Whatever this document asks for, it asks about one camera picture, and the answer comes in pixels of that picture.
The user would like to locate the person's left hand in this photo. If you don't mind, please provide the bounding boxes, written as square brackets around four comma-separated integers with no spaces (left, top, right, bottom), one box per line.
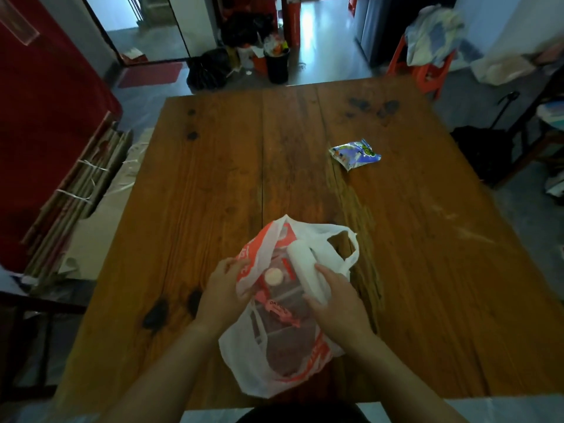
[194,258,256,338]

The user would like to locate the person's right hand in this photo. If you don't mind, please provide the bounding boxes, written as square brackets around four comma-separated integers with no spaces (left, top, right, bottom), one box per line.
[303,264,376,355]

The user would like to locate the white orange plastic bag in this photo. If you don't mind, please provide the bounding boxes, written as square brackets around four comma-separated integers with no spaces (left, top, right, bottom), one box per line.
[218,214,360,399]

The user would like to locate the person's left forearm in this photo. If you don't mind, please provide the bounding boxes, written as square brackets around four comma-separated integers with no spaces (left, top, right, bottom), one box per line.
[99,319,221,423]

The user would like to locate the person's right forearm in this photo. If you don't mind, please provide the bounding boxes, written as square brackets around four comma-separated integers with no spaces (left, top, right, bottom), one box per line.
[344,332,469,423]

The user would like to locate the dark red drink bottle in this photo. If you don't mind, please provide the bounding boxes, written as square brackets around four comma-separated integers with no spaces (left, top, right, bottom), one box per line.
[253,267,324,379]

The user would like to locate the blue white snack packet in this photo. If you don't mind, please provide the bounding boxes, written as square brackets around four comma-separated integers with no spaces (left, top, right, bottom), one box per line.
[328,138,382,172]

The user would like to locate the tied bundle of cardboard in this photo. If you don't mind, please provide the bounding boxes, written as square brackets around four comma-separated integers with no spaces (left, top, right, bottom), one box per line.
[21,111,133,278]

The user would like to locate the black garbage bag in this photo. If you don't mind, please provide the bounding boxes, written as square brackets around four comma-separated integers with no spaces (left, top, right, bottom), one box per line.
[186,47,233,91]

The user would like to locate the black trash bin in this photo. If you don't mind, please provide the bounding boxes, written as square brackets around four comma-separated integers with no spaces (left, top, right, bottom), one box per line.
[263,47,291,85]

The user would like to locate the red door mat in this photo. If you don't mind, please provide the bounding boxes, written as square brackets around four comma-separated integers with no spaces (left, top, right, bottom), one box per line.
[117,61,183,89]

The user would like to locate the black metal stand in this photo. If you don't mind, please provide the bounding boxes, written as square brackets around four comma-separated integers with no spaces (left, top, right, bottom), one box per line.
[0,291,87,402]

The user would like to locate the black trolley bag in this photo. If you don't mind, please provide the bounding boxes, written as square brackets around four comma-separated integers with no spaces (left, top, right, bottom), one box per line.
[450,91,521,186]

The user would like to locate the red cabinet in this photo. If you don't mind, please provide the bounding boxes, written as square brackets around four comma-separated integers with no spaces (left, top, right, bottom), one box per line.
[0,0,123,273]

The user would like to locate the orange red cylinder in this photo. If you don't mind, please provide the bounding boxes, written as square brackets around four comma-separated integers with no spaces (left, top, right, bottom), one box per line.
[282,0,302,49]

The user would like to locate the red plastic stool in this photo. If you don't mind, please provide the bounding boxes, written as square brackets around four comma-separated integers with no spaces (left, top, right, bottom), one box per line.
[387,34,456,100]

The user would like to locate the wooden chair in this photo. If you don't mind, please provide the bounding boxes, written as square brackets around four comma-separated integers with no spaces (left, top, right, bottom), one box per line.
[493,68,564,188]

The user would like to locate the dark grey cabinet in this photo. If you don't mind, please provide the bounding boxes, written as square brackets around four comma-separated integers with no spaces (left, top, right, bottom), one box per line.
[352,0,459,68]

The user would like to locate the pale crumpled cloth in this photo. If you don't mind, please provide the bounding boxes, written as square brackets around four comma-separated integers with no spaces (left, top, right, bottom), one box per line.
[404,5,468,68]

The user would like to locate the white plastic sack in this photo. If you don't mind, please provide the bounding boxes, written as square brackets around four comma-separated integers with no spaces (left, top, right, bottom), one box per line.
[469,53,537,87]

